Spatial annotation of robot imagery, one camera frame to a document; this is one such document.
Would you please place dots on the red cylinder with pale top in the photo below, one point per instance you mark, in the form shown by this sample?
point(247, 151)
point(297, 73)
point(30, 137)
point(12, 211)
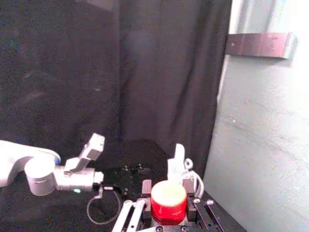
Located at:
point(169, 205)

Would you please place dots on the black table cloth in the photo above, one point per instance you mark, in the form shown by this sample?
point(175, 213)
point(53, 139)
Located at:
point(72, 72)

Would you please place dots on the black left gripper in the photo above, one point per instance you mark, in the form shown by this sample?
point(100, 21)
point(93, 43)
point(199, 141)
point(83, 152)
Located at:
point(144, 159)

